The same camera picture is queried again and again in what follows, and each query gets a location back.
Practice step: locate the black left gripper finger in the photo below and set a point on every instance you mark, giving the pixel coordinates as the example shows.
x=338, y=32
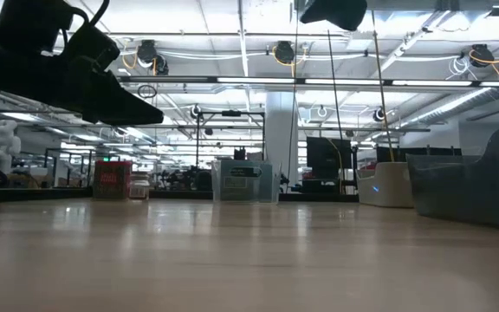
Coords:
x=124, y=108

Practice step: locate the red spice tin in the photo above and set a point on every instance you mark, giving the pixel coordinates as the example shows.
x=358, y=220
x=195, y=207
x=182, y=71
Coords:
x=112, y=180

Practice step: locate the glass spice jar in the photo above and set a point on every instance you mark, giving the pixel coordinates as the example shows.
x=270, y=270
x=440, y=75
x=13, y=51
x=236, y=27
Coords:
x=139, y=187

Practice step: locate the black spice tin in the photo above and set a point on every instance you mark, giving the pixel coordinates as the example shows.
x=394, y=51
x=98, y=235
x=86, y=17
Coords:
x=236, y=190
x=263, y=186

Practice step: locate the long ceiling light bar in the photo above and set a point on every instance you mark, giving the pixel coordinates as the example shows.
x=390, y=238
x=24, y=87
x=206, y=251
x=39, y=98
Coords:
x=345, y=81

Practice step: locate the white robot figure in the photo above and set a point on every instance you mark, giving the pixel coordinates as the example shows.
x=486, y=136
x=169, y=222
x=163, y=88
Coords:
x=2, y=145

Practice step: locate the white square column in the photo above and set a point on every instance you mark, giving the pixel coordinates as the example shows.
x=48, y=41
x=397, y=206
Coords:
x=280, y=130

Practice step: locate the black flat screen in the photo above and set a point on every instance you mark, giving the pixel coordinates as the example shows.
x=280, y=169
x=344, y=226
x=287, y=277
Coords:
x=329, y=156

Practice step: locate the clear plastic bin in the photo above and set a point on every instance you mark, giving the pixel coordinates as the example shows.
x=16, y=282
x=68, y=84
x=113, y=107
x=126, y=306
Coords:
x=275, y=190

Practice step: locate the white plastic bin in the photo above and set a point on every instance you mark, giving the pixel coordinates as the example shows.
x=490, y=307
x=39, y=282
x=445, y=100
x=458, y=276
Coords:
x=386, y=186

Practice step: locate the dark grey plastic bin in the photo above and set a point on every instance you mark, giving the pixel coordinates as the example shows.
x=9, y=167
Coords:
x=457, y=195

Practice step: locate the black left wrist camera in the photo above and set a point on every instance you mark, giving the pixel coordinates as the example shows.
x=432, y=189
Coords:
x=91, y=47

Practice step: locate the black aluminium table frame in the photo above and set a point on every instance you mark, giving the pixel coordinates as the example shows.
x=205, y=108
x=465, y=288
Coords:
x=37, y=194

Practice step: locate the grey ventilation duct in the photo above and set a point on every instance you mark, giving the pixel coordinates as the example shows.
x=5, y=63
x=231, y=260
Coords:
x=462, y=106

